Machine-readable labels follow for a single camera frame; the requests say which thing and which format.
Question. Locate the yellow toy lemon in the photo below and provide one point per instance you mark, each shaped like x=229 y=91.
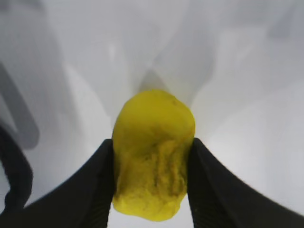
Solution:
x=152 y=138

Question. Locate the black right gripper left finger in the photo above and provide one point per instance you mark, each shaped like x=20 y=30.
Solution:
x=82 y=201

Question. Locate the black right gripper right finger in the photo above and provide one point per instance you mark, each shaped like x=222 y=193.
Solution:
x=219 y=199

